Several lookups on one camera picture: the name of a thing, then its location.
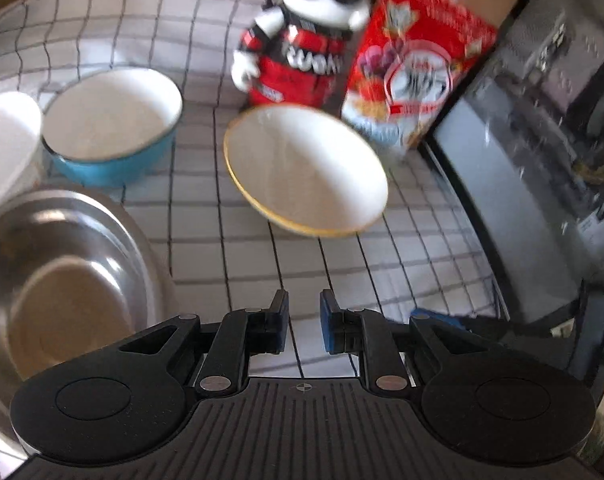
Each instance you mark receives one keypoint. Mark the checkered white tablecloth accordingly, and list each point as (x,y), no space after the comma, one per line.
(282,260)

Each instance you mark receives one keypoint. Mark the plain white bowl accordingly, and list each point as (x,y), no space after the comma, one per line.
(7,140)

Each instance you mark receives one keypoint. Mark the red cereal bag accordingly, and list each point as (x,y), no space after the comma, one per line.
(412,85)

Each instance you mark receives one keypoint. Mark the gold-rimmed white bowl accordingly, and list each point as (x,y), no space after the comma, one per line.
(307,170)

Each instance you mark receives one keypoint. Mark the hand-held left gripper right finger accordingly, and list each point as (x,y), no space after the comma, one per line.
(327,325)

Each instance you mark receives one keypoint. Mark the white glass-panel computer case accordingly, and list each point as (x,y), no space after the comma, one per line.
(532,160)

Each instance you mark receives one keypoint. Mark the stainless steel bowl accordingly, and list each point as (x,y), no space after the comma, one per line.
(57,240)

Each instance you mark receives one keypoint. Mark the blue bowl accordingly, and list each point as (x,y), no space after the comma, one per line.
(112,115)

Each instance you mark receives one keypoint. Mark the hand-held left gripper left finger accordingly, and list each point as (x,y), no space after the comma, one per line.
(281,325)

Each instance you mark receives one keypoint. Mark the red and white robot toy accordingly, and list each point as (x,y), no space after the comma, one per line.
(302,60)

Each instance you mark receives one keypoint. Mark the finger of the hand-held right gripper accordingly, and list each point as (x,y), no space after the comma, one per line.
(442,320)

